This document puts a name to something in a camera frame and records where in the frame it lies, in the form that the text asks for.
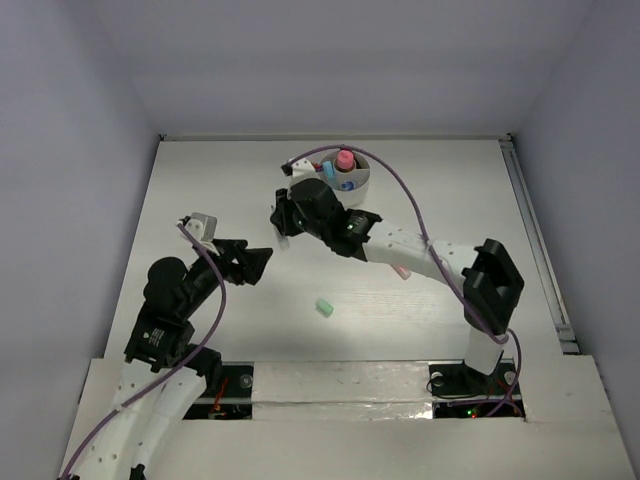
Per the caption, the blue pastel highlighter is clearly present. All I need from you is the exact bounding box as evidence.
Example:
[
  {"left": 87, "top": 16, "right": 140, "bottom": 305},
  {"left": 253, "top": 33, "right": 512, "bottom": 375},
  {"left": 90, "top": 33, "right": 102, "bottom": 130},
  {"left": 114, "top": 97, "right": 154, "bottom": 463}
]
[{"left": 322, "top": 161, "right": 335, "bottom": 181}]

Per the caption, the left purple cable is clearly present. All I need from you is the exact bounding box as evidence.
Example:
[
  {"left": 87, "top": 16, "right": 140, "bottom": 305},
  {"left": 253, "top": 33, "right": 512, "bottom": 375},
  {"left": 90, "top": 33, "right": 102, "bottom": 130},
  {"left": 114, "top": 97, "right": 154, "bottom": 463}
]
[{"left": 57, "top": 227, "right": 229, "bottom": 479}]

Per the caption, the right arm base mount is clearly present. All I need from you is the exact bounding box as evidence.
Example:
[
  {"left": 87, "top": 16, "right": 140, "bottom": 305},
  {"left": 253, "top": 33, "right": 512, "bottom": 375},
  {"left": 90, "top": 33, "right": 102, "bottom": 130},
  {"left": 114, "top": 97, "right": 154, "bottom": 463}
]
[{"left": 426, "top": 361, "right": 526, "bottom": 419}]

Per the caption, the green pastel highlighter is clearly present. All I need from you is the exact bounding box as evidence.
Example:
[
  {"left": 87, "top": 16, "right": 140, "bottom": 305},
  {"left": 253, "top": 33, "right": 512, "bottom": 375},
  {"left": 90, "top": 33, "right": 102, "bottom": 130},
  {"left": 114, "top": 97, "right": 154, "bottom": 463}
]
[{"left": 278, "top": 236, "right": 290, "bottom": 251}]

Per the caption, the pink capped pencil tube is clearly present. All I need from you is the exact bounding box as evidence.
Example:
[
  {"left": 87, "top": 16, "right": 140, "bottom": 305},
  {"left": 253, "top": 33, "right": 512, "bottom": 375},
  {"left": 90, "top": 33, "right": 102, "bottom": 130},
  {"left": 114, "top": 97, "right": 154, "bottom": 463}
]
[{"left": 334, "top": 149, "right": 357, "bottom": 173}]

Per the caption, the orange pastel highlighter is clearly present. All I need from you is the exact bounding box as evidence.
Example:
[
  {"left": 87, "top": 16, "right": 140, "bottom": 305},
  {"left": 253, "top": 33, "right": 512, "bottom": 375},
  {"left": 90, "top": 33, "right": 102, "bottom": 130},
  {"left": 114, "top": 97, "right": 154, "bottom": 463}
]
[{"left": 392, "top": 266, "right": 412, "bottom": 281}]

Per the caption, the white round desk organizer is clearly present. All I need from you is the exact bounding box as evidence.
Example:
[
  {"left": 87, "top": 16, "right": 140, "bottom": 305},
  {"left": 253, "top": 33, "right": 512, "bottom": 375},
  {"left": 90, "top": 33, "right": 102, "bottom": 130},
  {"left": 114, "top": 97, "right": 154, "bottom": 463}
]
[{"left": 317, "top": 148, "right": 371, "bottom": 208}]

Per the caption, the green marker cap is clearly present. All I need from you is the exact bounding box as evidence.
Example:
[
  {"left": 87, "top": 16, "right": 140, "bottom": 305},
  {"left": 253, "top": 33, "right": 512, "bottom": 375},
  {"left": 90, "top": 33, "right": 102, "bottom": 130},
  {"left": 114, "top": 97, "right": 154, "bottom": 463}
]
[{"left": 315, "top": 298, "right": 334, "bottom": 317}]

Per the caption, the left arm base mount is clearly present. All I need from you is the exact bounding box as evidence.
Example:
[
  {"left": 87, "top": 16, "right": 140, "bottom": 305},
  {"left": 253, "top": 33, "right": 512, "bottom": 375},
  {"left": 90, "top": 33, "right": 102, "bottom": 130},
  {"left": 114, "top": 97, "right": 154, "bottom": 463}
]
[{"left": 183, "top": 363, "right": 254, "bottom": 421}]

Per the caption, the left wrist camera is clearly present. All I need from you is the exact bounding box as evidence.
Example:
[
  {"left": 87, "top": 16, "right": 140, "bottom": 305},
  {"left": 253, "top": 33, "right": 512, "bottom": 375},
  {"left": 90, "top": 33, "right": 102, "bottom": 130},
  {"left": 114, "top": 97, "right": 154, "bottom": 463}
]
[{"left": 177, "top": 212, "right": 218, "bottom": 246}]

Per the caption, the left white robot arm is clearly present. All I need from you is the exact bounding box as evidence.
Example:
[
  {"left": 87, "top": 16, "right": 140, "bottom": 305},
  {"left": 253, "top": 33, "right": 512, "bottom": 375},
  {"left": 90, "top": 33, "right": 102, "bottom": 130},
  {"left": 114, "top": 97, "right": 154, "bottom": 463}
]
[{"left": 60, "top": 240, "right": 273, "bottom": 479}]

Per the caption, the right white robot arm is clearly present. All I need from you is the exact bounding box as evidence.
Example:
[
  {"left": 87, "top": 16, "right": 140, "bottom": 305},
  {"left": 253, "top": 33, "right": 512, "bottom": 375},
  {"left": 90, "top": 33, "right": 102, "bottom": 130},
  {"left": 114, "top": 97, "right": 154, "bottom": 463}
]
[{"left": 270, "top": 178, "right": 524, "bottom": 392}]

